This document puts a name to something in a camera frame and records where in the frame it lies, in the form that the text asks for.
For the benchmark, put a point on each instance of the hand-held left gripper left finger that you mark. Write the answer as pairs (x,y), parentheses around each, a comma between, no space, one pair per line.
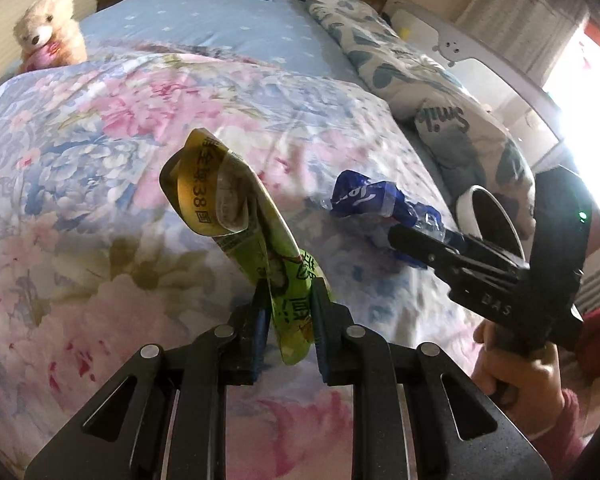
(240,350)

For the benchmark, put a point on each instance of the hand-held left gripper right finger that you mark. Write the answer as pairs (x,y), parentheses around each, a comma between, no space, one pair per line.
(330,350)

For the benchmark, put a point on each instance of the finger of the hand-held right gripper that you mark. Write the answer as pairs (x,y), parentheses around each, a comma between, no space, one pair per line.
(420,245)

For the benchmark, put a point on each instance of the blue plastic wrapper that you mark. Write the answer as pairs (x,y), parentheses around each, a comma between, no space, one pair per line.
(365,197)

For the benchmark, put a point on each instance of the white bin with black bag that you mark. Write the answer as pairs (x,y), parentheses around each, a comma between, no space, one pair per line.
(495,220)

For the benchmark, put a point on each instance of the yellow green snack wrapper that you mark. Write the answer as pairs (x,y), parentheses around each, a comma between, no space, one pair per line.
(250,230)

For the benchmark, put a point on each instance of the person's right forearm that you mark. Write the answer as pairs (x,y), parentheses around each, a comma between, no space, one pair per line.
(565,435)

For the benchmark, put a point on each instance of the person's right hand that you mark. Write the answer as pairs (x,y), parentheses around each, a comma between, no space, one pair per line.
(527,390)

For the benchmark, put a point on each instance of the blue leaf print duvet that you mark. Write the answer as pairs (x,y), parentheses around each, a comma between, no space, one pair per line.
(405,70)

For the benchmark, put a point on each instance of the pink floral blanket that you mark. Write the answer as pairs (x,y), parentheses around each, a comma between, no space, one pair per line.
(105,185)

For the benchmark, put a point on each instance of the beige curtain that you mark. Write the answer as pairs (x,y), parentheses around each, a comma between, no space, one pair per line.
(525,5)

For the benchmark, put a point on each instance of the light blue bed sheet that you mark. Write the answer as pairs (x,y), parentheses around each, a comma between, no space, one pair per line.
(220,30)

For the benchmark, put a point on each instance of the beige teddy bear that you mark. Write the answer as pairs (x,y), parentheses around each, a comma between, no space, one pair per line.
(47,25)

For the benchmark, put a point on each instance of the grey child bed rail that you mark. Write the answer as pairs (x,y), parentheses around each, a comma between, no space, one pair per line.
(480,55)

